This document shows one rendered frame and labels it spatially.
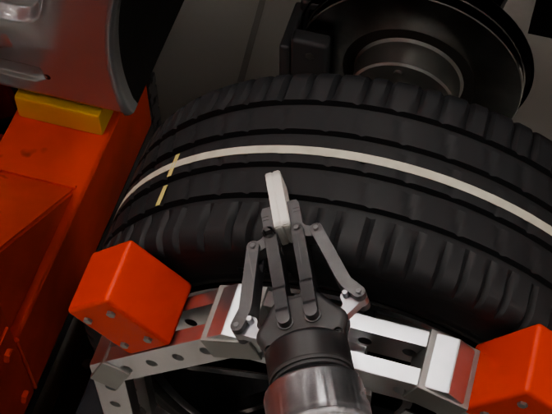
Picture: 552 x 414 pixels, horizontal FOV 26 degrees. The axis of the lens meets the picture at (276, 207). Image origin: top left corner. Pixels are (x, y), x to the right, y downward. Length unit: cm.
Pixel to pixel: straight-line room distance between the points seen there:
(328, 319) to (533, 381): 20
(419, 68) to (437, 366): 57
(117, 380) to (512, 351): 44
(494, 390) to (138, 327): 35
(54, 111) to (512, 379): 96
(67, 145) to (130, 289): 68
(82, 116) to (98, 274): 64
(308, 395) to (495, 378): 23
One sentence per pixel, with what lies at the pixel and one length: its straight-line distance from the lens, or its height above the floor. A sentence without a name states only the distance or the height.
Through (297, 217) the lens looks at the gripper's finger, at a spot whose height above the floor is 120.
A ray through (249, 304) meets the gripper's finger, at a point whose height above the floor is 120.
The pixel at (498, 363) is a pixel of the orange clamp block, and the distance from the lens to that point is 116.
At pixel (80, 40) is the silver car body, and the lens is 169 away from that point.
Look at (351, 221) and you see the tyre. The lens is 116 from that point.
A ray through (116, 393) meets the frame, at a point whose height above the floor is 90.
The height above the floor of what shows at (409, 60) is 92.
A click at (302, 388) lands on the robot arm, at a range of 99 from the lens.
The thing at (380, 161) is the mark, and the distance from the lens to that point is 120.
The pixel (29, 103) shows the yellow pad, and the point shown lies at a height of 72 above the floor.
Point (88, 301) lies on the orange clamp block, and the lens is 121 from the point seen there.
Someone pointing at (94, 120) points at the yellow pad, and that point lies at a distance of 183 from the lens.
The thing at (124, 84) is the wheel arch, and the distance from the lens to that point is 176.
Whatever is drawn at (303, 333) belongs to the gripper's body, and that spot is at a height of 124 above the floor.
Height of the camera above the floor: 215
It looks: 56 degrees down
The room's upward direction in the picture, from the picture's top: straight up
